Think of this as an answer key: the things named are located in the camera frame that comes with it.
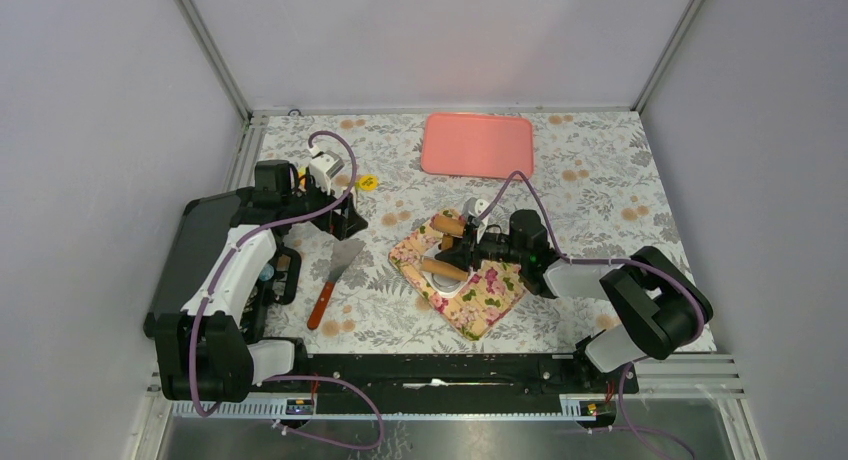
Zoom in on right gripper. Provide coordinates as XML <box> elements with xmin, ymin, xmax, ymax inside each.
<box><xmin>437</xmin><ymin>224</ymin><xmax>527</xmax><ymax>276</ymax></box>

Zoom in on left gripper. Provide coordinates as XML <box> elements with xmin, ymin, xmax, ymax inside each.
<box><xmin>282</xmin><ymin>170</ymin><xmax>367</xmax><ymax>239</ymax></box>

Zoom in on wooden double-ended roller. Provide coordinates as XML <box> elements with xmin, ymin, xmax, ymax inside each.
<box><xmin>421</xmin><ymin>214</ymin><xmax>470</xmax><ymax>281</ymax></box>

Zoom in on floral cutting board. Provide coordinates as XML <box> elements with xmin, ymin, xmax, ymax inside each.
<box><xmin>388</xmin><ymin>220</ymin><xmax>527</xmax><ymax>341</ymax></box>

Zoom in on pink plastic tray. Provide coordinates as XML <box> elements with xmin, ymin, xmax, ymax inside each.
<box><xmin>420</xmin><ymin>113</ymin><xmax>535</xmax><ymax>179</ymax></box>

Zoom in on metal scraper red handle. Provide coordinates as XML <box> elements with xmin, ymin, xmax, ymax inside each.
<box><xmin>306</xmin><ymin>237</ymin><xmax>367</xmax><ymax>332</ymax></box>

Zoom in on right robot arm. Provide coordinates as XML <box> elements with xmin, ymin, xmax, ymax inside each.
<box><xmin>422</xmin><ymin>209</ymin><xmax>714</xmax><ymax>392</ymax></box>

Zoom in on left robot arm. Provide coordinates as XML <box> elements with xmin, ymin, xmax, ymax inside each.
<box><xmin>143</xmin><ymin>153</ymin><xmax>367</xmax><ymax>402</ymax></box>

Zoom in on white dough ball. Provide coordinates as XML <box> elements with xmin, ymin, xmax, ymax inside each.
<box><xmin>421</xmin><ymin>267</ymin><xmax>478</xmax><ymax>299</ymax></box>

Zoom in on yellow round token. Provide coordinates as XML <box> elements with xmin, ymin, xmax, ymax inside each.
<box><xmin>357</xmin><ymin>174</ymin><xmax>379</xmax><ymax>191</ymax></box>

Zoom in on black case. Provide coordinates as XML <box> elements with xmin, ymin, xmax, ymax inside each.
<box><xmin>142</xmin><ymin>189</ymin><xmax>303</xmax><ymax>349</ymax></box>

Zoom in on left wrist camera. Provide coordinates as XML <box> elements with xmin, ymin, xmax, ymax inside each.
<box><xmin>307</xmin><ymin>146</ymin><xmax>344</xmax><ymax>196</ymax></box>

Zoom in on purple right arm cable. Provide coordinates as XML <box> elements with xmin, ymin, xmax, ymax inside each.
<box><xmin>478</xmin><ymin>170</ymin><xmax>709</xmax><ymax>460</ymax></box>

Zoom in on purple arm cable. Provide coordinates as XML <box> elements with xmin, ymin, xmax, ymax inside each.
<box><xmin>187</xmin><ymin>130</ymin><xmax>387</xmax><ymax>453</ymax></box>
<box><xmin>478</xmin><ymin>170</ymin><xmax>709</xmax><ymax>460</ymax></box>

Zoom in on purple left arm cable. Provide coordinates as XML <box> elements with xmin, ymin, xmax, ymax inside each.
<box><xmin>187</xmin><ymin>130</ymin><xmax>387</xmax><ymax>453</ymax></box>

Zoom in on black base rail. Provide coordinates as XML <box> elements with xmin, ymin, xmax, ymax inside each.
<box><xmin>248</xmin><ymin>352</ymin><xmax>641</xmax><ymax>419</ymax></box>

